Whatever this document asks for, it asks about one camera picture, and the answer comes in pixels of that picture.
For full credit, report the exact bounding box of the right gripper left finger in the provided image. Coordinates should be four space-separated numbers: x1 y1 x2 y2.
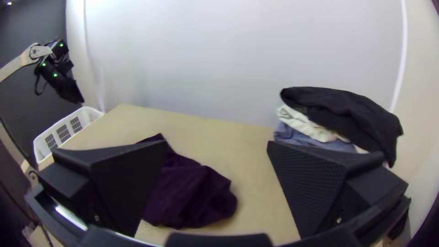
37 138 171 238

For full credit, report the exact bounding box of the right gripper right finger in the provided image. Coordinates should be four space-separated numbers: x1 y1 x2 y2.
266 140 409 240

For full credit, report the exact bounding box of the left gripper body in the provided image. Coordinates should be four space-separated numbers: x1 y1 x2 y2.
50 76 85 105

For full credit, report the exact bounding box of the dark t-shirt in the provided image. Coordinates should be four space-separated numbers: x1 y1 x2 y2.
137 133 238 230

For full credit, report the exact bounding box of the white laundry basket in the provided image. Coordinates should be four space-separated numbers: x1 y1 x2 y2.
33 106 105 164

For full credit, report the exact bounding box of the pile of folded clothes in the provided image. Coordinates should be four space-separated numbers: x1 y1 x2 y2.
273 86 404 169

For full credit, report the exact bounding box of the black cable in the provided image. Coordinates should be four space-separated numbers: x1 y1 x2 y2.
34 68 49 97

